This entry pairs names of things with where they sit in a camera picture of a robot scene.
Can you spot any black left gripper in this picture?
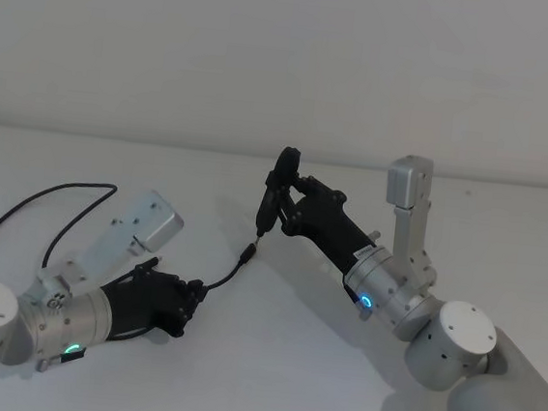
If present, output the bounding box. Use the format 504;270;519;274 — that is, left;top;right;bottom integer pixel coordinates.
94;261;209;351

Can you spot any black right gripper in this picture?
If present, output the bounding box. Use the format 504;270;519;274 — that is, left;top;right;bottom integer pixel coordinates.
267;170;385;276

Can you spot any black tapered tool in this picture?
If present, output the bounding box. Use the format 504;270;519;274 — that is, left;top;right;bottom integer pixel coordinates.
254;142;305;243

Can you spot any black cable with plug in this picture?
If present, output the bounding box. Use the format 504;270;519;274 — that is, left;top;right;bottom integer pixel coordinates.
0;172;263;308

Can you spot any white table cloth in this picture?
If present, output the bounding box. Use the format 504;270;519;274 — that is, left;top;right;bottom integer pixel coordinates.
0;122;548;411

